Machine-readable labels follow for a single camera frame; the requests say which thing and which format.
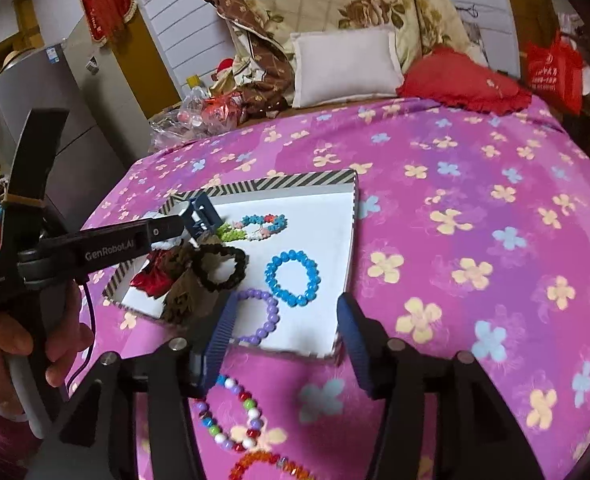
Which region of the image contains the blue claw hair clip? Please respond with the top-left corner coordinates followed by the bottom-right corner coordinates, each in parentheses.
top-left (180, 192), bottom-right (223, 244)

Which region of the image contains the white small pillow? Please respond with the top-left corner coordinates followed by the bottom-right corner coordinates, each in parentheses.
top-left (291, 26), bottom-right (403, 108)

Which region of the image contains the black scrunchie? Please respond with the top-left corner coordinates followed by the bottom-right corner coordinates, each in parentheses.
top-left (191, 244), bottom-right (247, 292)

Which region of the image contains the red shopping bag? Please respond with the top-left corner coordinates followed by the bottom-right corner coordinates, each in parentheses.
top-left (526, 30), bottom-right (583, 116)

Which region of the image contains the purple bead bracelet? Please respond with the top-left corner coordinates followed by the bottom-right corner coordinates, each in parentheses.
top-left (229, 287), bottom-right (281, 347)

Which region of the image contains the multicolour bead bracelet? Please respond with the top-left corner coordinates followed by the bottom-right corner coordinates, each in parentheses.
top-left (194, 374), bottom-right (266, 453)

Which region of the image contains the striped white tray box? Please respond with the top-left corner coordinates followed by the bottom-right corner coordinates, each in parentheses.
top-left (102, 168), bottom-right (360, 361)

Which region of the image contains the person left hand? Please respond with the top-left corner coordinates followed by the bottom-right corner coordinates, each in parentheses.
top-left (0, 284), bottom-right (95, 418)

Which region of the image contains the clear plastic bag pile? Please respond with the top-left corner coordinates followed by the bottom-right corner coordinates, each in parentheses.
top-left (149, 86), bottom-right (245, 154)

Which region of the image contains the grey refrigerator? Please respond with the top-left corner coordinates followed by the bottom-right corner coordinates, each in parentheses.
top-left (0, 44), bottom-right (126, 232)

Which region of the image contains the red santa plush toy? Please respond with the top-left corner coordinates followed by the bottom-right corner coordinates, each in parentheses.
top-left (210, 58), bottom-right (235, 94)

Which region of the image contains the red satin bow clip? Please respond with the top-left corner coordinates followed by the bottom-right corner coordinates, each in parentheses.
top-left (129, 249), bottom-right (180, 299)

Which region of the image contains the brown leopard scrunchie bow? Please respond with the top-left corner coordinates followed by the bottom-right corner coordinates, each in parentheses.
top-left (159, 243), bottom-right (216, 326)

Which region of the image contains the pastel flower bead bracelet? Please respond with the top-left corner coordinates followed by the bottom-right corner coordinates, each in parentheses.
top-left (216, 212), bottom-right (289, 243)

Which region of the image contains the brown patterned blanket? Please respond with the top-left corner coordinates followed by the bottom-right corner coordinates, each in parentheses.
top-left (204, 0), bottom-right (295, 118)

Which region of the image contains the blue bead bracelet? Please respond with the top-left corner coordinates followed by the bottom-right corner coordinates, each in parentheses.
top-left (263, 249), bottom-right (322, 309)

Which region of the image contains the orange bead bracelet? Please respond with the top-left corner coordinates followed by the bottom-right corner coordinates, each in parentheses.
top-left (227, 450), bottom-right (317, 480)

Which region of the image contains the pink floral bedspread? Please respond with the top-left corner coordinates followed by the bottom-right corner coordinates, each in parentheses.
top-left (85, 98), bottom-right (590, 479)

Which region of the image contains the red ruffled cushion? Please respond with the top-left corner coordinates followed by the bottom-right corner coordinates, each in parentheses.
top-left (396, 47), bottom-right (532, 116)

